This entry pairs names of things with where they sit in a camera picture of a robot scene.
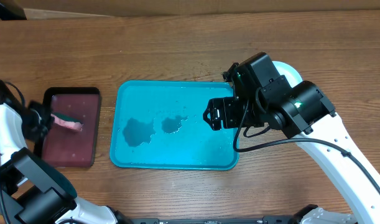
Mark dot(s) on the dark red sponge tray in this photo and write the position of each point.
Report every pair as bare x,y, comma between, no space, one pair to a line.
65,147

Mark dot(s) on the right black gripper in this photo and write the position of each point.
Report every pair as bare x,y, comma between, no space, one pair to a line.
229,104

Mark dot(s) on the light blue plate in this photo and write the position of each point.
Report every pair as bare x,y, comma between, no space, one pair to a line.
293,77

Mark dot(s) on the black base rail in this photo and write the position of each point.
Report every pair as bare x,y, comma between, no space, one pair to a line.
270,219

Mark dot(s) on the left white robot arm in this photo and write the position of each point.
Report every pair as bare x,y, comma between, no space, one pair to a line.
31,191

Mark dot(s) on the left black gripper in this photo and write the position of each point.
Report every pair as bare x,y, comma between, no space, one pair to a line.
46,111

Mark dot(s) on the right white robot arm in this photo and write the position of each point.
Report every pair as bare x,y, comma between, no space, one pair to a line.
307,118

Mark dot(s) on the cardboard backboard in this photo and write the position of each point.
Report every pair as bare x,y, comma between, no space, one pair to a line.
82,8

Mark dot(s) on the dark green sponge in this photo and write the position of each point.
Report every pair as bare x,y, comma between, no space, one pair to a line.
67,122

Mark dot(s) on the teal plastic tray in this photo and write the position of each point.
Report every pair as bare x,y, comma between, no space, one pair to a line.
160,125

